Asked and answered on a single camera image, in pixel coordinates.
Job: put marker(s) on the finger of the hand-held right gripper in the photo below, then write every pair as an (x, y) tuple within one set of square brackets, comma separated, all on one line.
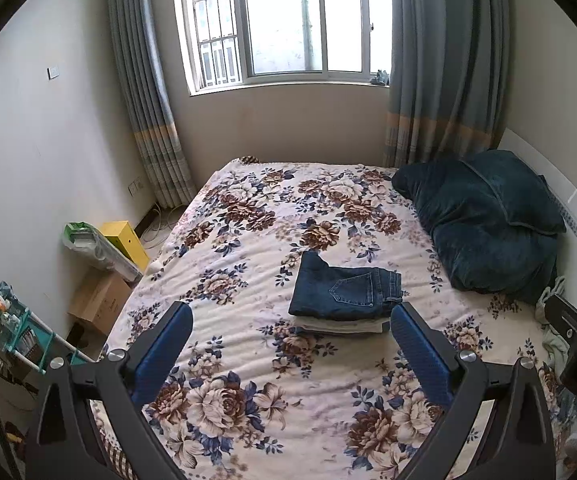
[(568, 320)]

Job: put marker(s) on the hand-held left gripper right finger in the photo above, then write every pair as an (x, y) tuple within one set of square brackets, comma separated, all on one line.
[(421, 355)]

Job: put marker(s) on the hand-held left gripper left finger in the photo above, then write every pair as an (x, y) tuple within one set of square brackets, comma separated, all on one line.
[(163, 355)]

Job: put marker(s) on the blue denim pants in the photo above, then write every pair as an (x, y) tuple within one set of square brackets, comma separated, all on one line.
[(338, 290)]

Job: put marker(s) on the white folded pants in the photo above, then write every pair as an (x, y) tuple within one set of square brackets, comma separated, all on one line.
[(338, 325)]

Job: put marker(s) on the light green cloth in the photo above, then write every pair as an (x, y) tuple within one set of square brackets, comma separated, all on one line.
[(550, 340)]

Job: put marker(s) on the cardboard box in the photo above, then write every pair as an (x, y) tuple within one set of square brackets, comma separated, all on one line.
[(101, 302)]

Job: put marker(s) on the dark teal quilt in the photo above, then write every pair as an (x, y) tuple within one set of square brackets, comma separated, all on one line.
[(478, 250)]

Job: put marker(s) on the yellow box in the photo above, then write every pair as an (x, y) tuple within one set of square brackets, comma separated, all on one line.
[(128, 245)]

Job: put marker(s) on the clear plastic bag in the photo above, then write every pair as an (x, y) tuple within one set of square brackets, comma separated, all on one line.
[(93, 247)]

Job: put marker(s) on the dark teal pillow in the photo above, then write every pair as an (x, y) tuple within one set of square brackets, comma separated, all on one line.
[(513, 190)]

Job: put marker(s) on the teal shelf rack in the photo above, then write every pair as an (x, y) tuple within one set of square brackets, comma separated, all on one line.
[(23, 330)]

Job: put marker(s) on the bed with floral bedspread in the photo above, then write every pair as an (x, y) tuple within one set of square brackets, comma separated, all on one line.
[(248, 240)]

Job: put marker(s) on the grey-blue striped curtain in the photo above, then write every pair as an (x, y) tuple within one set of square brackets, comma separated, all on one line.
[(148, 85), (443, 60)]

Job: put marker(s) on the small windowsill item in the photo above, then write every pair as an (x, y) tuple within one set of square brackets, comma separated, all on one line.
[(381, 78)]

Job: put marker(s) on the wall outlet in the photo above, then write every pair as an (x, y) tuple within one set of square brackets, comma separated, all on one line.
[(135, 186)]

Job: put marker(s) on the white wall switch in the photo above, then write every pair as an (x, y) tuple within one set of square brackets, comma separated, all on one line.
[(54, 71)]

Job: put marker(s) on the window with white frame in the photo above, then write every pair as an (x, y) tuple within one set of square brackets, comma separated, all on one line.
[(283, 15)]

